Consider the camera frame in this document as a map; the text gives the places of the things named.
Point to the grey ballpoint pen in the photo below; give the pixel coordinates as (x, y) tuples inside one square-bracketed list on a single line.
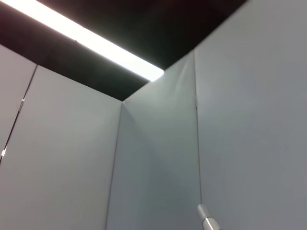
[(208, 218)]

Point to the ceiling light strip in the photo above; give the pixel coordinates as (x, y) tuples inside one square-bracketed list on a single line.
[(96, 40)]

